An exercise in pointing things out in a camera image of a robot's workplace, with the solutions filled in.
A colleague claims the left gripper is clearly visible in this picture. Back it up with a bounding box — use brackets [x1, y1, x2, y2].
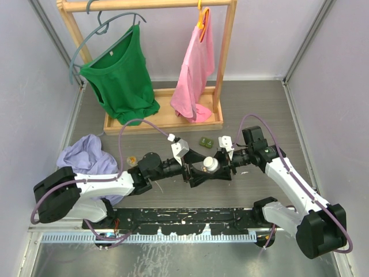
[149, 148, 213, 186]

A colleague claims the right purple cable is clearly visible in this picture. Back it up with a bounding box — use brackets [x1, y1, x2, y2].
[234, 113, 354, 258]

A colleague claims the purple cable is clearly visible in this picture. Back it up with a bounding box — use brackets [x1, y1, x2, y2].
[30, 118, 174, 249]
[234, 113, 354, 258]

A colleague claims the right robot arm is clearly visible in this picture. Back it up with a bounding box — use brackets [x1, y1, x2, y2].
[219, 126, 348, 259]

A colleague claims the clear bottle with orange pills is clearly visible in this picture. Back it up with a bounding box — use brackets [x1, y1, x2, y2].
[126, 156, 137, 167]

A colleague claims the orange-yellow plastic hanger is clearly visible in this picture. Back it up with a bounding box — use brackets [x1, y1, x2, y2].
[197, 0, 210, 42]

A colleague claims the green t-shirt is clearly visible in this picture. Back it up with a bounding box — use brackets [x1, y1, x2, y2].
[80, 25, 160, 125]

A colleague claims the white pill bottle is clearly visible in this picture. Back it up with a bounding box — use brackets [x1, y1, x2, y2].
[203, 156, 220, 173]

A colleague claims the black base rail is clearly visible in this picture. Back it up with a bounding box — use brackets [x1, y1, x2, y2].
[91, 208, 277, 248]

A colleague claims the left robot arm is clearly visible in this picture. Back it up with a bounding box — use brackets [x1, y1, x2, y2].
[31, 144, 220, 229]

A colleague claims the lavender cloth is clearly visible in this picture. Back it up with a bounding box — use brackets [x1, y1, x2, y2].
[56, 133, 126, 205]

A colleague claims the green pill box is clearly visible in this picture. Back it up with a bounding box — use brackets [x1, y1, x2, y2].
[199, 137, 214, 149]

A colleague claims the pink t-shirt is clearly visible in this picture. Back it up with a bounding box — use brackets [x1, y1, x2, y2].
[170, 8, 214, 123]

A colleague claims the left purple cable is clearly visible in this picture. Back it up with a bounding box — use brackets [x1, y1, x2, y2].
[30, 118, 174, 249]

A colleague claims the grey-blue plastic hanger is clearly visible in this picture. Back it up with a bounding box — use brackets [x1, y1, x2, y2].
[69, 11, 147, 84]

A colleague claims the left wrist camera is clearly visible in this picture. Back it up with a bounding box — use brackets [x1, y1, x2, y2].
[167, 133, 190, 166]

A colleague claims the wooden clothes rack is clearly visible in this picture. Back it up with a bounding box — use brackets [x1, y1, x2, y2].
[57, 1, 237, 132]

